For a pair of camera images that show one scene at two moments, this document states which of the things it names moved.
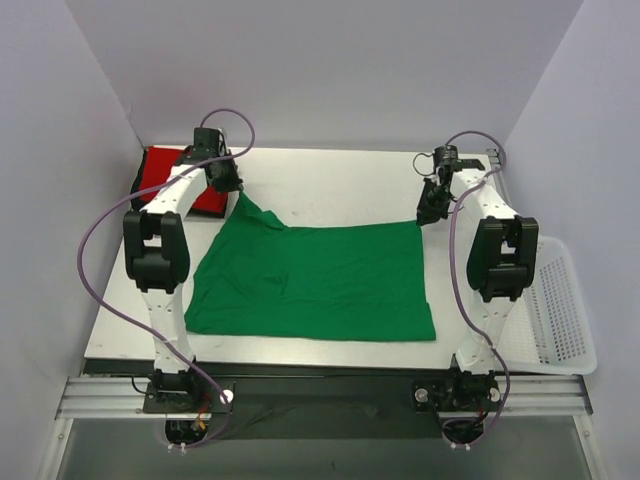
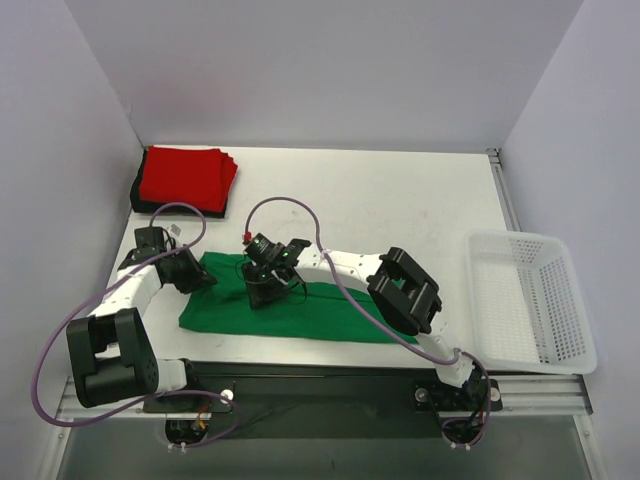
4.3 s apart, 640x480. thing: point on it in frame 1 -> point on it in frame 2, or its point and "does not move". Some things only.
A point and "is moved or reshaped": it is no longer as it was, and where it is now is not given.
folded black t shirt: x=136 y=200 does not move
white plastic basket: x=548 y=332 does not move
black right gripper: x=430 y=201 -> x=262 y=286
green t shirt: x=253 y=277 is moved or reshaped
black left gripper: x=228 y=176 -> x=189 y=278
